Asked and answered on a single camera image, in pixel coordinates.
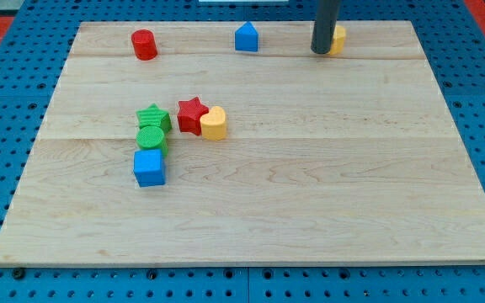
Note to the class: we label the blue cube block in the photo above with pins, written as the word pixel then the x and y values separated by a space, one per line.
pixel 149 168

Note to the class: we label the light wooden board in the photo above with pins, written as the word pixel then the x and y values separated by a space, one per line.
pixel 349 160

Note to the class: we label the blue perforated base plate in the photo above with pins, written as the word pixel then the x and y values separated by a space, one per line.
pixel 32 55

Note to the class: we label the yellow block behind rod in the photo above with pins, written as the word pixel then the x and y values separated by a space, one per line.
pixel 339 37

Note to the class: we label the red cylinder block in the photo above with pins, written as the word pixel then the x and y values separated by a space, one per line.
pixel 144 44

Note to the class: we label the green cylinder block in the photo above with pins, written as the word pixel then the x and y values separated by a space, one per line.
pixel 152 138

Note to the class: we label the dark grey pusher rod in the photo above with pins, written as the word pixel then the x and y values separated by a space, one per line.
pixel 324 25

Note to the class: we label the blue house-shaped block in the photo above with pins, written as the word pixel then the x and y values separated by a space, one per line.
pixel 246 38

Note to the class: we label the yellow heart block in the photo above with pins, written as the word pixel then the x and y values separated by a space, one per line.
pixel 214 124

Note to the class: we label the red star block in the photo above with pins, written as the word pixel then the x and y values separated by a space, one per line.
pixel 189 114

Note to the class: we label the green star block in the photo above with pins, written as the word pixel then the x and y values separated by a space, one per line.
pixel 154 116

